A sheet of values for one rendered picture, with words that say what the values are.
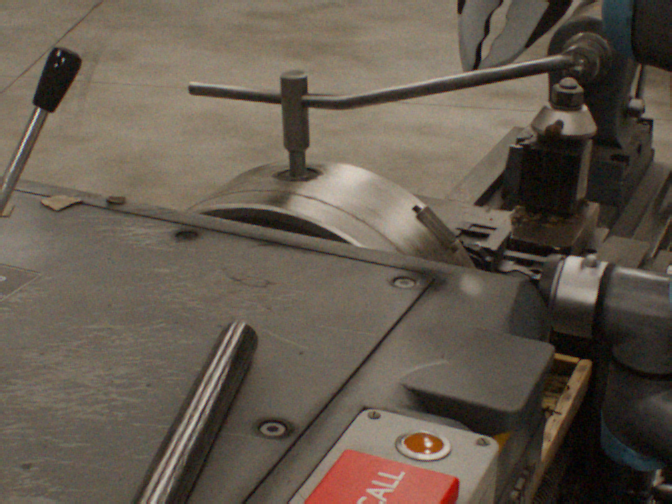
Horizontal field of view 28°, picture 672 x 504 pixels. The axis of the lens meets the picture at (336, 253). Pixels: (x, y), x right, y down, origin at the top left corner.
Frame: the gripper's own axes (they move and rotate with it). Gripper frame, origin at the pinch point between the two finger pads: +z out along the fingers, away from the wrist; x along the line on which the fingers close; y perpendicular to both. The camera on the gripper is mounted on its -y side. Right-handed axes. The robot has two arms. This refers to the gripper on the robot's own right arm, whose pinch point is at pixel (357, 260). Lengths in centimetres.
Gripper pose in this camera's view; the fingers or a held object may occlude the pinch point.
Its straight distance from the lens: 134.0
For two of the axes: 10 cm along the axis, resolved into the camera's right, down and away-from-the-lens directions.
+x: 0.5, -9.2, -3.9
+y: 3.7, -3.5, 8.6
